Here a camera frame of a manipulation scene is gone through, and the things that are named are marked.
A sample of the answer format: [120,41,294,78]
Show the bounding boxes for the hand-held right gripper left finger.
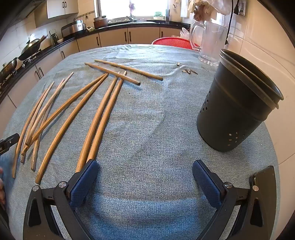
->
[22,159,99,240]

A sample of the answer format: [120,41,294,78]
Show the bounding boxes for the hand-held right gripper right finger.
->
[192,159,270,240]

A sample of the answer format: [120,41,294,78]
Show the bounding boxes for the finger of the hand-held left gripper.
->
[0,133,20,155]

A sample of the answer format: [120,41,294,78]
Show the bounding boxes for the bunch of wooden chopsticks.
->
[12,59,164,185]

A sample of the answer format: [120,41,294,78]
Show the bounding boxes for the dark grey perforated utensil holder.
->
[197,48,284,152]

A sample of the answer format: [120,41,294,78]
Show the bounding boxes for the person's left hand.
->
[0,168,5,206]

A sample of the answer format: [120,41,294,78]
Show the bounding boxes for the black smartphone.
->
[249,165,277,208]

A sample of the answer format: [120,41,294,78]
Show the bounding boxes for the grey-blue table cloth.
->
[2,44,280,240]

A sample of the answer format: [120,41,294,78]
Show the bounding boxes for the dark frying pan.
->
[0,57,18,79]

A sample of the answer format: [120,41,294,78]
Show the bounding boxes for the black gas stove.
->
[0,47,46,93]

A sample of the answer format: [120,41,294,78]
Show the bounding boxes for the dark wok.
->
[18,35,49,61]

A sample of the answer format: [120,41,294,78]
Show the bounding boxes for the silver rice cooker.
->
[61,20,87,37]

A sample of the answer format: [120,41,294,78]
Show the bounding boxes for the clear glass pitcher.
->
[189,20,228,67]

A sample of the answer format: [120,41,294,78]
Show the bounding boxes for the beige upper kitchen cabinets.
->
[34,0,80,28]

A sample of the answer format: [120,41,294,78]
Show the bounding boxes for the beige kitchen cabinets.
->
[34,0,80,28]
[0,26,185,139]

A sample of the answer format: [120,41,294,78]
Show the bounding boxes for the beige lower kitchen cabinets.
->
[0,26,185,139]

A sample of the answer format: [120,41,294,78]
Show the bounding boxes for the red plastic basket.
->
[151,37,200,50]

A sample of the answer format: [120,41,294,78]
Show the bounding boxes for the brown clay pot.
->
[93,16,109,29]

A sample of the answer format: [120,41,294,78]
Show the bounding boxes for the black kitchen countertop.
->
[0,20,192,102]

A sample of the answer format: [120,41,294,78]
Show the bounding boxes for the brownish hanging bag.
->
[193,6,209,22]

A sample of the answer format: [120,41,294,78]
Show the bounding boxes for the white cutting board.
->
[180,0,192,18]

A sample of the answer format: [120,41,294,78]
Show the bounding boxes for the white hanging plastic bag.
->
[193,0,234,15]

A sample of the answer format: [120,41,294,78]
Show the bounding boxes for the kitchen window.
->
[96,0,171,20]

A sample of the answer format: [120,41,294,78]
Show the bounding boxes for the black cable with plug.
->
[225,0,241,45]

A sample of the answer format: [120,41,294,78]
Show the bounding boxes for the white wall socket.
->
[237,0,248,16]

